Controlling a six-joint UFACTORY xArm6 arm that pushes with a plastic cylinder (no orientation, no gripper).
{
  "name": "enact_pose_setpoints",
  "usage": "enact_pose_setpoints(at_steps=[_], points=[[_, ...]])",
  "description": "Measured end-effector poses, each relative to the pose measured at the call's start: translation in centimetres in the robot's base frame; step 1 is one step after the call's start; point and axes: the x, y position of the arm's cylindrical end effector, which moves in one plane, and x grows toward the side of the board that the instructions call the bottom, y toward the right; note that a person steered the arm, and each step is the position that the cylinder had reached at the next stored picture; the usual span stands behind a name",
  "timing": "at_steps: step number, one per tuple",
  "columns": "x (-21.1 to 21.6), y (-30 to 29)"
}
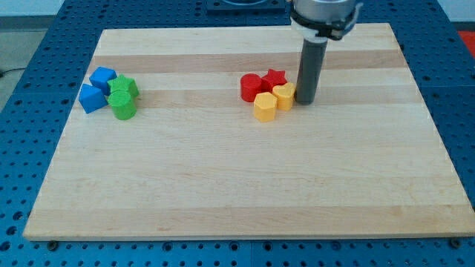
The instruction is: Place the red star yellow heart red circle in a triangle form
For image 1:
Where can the yellow heart block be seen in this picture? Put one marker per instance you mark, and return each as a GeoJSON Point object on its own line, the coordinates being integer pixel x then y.
{"type": "Point", "coordinates": [285, 95]}

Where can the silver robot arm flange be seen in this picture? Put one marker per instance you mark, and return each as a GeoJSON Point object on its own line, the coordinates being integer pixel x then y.
{"type": "Point", "coordinates": [320, 20]}

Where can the red star block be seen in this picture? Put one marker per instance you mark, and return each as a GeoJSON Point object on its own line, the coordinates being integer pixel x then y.
{"type": "Point", "coordinates": [271, 79]}

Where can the green star block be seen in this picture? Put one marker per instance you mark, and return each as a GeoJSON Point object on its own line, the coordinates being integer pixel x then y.
{"type": "Point", "coordinates": [123, 82]}

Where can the blue triangle block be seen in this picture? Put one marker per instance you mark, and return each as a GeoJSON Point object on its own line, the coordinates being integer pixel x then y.
{"type": "Point", "coordinates": [91, 98]}

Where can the yellow hexagon block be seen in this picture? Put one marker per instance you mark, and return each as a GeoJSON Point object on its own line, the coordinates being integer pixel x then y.
{"type": "Point", "coordinates": [264, 107]}

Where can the red cylinder block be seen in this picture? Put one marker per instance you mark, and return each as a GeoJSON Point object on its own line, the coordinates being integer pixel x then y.
{"type": "Point", "coordinates": [250, 86]}

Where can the wooden board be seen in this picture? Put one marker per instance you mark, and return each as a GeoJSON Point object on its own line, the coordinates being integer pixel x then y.
{"type": "Point", "coordinates": [364, 160]}

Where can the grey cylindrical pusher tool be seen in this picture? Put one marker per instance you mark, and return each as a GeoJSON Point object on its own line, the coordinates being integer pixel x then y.
{"type": "Point", "coordinates": [311, 61]}

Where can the green cylinder block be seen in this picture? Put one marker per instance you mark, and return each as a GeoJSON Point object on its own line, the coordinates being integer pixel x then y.
{"type": "Point", "coordinates": [122, 104]}

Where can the blue cube block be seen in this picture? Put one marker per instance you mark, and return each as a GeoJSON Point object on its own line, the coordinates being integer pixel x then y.
{"type": "Point", "coordinates": [100, 78]}

